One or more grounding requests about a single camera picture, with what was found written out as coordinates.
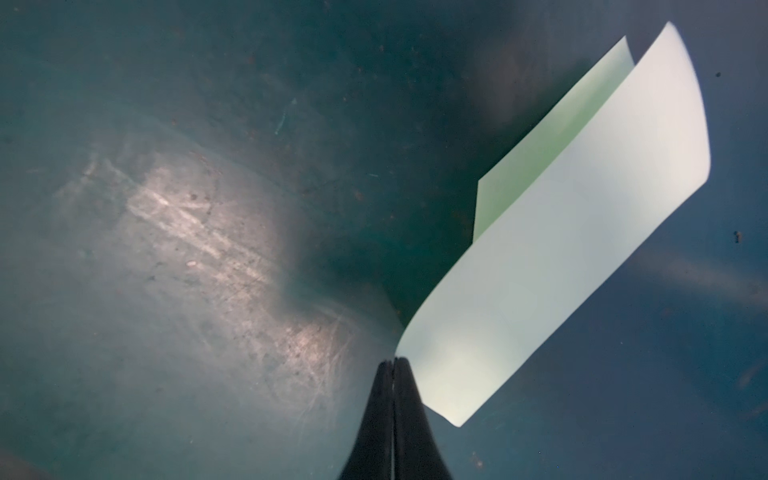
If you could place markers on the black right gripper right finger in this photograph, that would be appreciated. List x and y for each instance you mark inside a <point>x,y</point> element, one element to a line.
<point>416,455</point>

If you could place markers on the light green paper sheet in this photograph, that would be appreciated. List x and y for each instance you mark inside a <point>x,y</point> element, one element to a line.
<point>623,149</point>

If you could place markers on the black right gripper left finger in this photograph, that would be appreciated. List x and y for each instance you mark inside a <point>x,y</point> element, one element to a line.
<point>371,455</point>

